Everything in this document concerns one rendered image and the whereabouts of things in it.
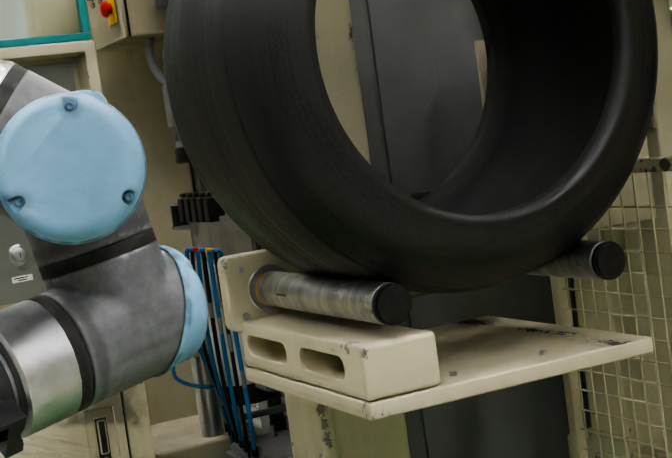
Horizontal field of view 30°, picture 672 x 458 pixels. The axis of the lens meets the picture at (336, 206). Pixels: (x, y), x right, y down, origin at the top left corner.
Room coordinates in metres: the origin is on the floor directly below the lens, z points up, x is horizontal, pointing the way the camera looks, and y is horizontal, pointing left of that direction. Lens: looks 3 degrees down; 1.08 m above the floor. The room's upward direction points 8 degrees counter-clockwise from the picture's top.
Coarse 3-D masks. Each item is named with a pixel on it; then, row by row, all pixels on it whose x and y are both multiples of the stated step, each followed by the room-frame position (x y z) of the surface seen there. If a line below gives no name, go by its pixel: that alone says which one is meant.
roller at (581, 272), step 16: (592, 240) 1.44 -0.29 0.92; (560, 256) 1.46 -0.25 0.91; (576, 256) 1.44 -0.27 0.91; (592, 256) 1.41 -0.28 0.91; (608, 256) 1.41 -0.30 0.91; (624, 256) 1.42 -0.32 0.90; (544, 272) 1.51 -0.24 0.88; (560, 272) 1.47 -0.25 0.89; (576, 272) 1.44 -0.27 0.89; (592, 272) 1.41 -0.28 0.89; (608, 272) 1.41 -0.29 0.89
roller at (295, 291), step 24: (264, 288) 1.57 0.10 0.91; (288, 288) 1.50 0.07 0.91; (312, 288) 1.44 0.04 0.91; (336, 288) 1.38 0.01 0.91; (360, 288) 1.33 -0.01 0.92; (384, 288) 1.29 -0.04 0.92; (312, 312) 1.46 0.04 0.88; (336, 312) 1.38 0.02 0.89; (360, 312) 1.32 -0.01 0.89; (384, 312) 1.29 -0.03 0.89; (408, 312) 1.30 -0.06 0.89
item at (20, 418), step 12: (0, 360) 0.85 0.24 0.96; (0, 372) 0.84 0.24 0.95; (0, 384) 0.84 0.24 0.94; (0, 396) 0.84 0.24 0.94; (12, 396) 0.85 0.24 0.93; (0, 408) 0.84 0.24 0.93; (12, 408) 0.84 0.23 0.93; (0, 420) 0.83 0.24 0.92; (12, 420) 0.83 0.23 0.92; (24, 420) 0.84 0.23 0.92; (0, 432) 0.84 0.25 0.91; (12, 432) 0.83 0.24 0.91; (0, 444) 0.83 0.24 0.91; (12, 444) 0.84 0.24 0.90
